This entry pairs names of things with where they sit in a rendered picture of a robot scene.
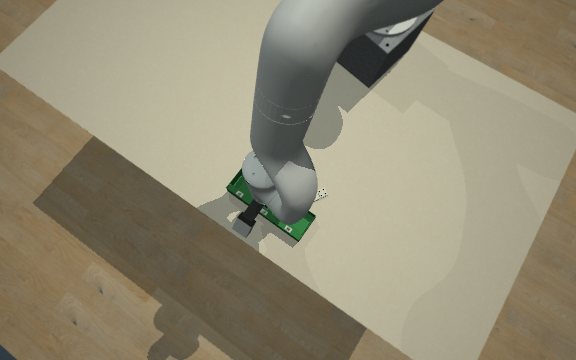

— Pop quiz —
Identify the green rack of bins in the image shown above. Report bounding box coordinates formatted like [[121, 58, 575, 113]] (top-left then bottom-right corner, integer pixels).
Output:
[[226, 168, 315, 242]]

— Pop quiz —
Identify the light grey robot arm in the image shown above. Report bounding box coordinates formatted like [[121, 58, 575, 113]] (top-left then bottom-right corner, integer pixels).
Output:
[[232, 0, 443, 238]]

